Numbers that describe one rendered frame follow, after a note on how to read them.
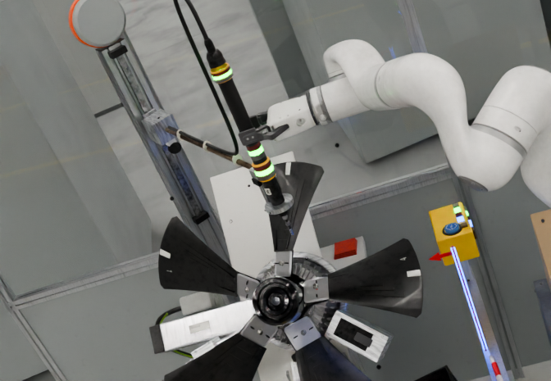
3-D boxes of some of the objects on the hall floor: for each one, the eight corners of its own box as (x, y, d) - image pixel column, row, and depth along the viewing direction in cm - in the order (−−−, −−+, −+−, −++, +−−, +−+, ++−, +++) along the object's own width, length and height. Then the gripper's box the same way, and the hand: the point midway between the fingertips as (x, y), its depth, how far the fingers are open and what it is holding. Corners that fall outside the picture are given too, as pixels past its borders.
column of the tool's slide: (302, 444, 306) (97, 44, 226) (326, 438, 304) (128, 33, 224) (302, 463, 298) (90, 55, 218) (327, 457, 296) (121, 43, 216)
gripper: (311, 77, 171) (238, 102, 175) (311, 108, 156) (231, 135, 159) (322, 106, 174) (250, 130, 178) (324, 138, 159) (245, 165, 163)
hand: (248, 130), depth 168 cm, fingers open, 6 cm apart
